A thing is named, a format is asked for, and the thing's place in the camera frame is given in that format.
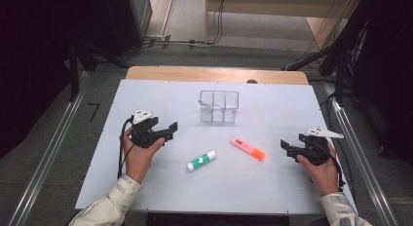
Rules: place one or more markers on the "dark cabinet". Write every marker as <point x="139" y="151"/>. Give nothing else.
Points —
<point x="130" y="21"/>

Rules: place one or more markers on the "dark curtain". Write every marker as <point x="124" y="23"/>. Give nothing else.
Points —
<point x="32" y="57"/>
<point x="393" y="73"/>

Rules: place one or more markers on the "black tripod stand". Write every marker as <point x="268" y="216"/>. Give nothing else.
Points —
<point x="74" y="73"/>

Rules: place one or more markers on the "white table board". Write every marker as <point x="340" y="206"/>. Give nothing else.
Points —
<point x="162" y="105"/>

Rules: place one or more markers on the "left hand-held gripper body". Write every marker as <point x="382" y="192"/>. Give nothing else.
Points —
<point x="144" y="136"/>

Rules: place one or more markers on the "clear plastic organizer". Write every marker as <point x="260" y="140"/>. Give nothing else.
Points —
<point x="203" y="112"/>

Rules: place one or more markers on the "person's left hand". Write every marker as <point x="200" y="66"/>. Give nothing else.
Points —
<point x="138" y="162"/>

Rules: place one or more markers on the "person's right hand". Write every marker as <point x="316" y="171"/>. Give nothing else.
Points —
<point x="324" y="177"/>

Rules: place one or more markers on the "aluminium floor rail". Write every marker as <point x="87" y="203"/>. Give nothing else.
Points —
<point x="363" y="167"/>
<point x="48" y="158"/>

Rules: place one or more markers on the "green glue stick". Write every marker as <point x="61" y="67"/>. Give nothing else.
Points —
<point x="201" y="160"/>

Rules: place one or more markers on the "light wooden furniture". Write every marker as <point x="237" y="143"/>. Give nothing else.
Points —
<point x="269" y="5"/>

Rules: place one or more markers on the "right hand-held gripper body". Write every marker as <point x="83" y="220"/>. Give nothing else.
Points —
<point x="316" y="151"/>

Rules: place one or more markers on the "orange highlighter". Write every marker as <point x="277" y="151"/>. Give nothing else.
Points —
<point x="246" y="148"/>

